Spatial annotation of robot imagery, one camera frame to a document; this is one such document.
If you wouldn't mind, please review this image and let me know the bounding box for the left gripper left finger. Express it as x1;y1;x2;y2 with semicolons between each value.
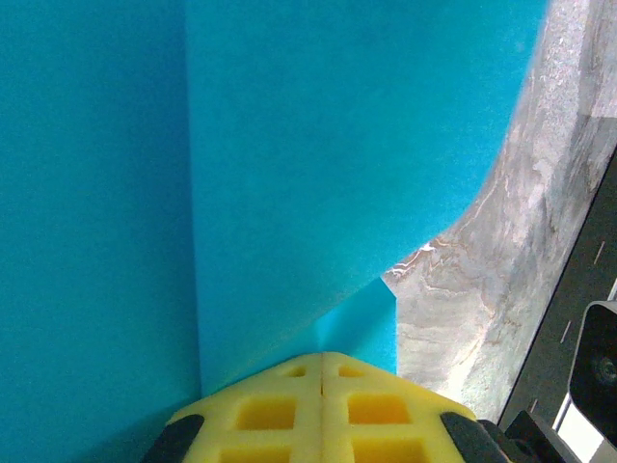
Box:
143;351;323;463

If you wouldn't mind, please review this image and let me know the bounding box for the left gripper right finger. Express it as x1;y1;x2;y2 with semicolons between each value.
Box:
321;351;508;463

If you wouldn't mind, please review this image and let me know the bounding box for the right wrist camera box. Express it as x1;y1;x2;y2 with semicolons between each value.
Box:
567;298;617;449

